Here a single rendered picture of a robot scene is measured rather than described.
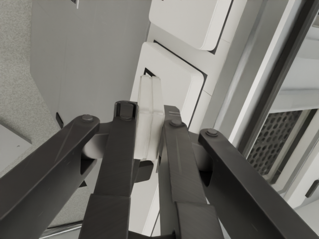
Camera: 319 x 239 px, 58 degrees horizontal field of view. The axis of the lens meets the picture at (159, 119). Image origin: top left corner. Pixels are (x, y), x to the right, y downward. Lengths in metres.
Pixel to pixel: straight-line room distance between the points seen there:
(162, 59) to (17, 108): 1.03
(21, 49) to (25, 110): 0.27
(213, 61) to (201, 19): 0.04
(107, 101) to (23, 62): 0.75
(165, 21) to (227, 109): 0.13
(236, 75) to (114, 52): 0.26
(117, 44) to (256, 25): 0.27
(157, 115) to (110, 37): 0.37
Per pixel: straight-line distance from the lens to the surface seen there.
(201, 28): 0.30
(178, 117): 0.17
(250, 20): 0.28
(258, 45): 0.27
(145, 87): 0.19
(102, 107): 0.55
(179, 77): 0.32
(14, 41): 1.21
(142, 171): 0.37
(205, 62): 0.31
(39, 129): 1.40
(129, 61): 0.45
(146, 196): 0.41
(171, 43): 0.36
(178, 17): 0.33
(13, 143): 1.38
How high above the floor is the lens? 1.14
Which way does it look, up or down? 43 degrees down
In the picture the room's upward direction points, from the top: 135 degrees clockwise
